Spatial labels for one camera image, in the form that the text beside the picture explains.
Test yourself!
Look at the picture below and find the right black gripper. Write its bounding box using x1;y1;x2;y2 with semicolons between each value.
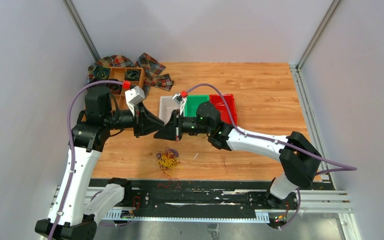
154;110;211;142

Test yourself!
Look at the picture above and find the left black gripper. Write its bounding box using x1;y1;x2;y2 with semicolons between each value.
103;100;166;138

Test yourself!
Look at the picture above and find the yellow cable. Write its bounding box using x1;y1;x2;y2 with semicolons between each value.
156;152;182;176

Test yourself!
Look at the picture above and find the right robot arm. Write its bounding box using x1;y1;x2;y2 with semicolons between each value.
153;101;321;209

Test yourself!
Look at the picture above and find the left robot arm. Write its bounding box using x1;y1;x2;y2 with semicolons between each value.
34;86;164;240

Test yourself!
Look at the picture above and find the white plastic bin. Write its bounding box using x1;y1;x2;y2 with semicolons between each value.
158;96;181;124

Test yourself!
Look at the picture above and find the green plastic bin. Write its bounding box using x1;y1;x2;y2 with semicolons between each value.
184;94;210;117

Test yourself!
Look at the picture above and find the rolled dark tie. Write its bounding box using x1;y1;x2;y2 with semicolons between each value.
87;78;104;90
107;83;123;95
92;65;111;80
124;69;141;82

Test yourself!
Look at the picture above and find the wooden compartment tray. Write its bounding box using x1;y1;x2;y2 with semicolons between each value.
80;66;146;131

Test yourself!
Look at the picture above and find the red plastic bin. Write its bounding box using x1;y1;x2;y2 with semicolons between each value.
209;94;238;125

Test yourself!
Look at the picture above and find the plaid cloth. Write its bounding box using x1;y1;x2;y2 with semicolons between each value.
86;52;175;93

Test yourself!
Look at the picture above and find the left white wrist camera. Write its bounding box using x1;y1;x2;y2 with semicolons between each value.
124;86;146;116

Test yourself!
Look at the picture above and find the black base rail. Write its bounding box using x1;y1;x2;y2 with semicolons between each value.
92;178;335;220

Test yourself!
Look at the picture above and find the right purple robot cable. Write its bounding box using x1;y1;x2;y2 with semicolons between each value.
182;83;359;230

